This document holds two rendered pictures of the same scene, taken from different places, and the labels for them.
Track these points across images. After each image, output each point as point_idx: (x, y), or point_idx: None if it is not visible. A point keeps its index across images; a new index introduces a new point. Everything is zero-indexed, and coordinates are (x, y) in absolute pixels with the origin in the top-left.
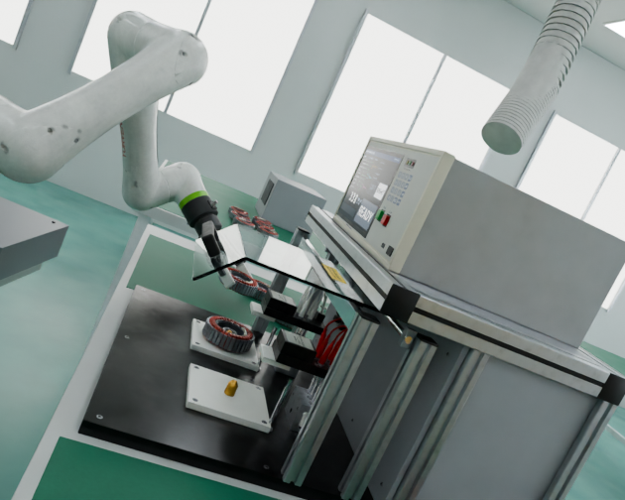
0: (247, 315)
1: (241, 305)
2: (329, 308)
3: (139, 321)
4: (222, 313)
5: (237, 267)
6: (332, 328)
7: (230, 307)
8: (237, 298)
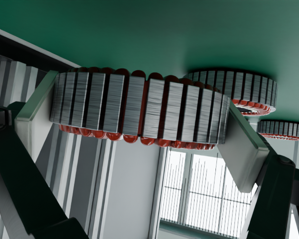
0: (123, 42)
1: (202, 33)
2: (85, 165)
3: None
4: (10, 9)
5: (250, 156)
6: (47, 143)
7: (116, 17)
8: (276, 24)
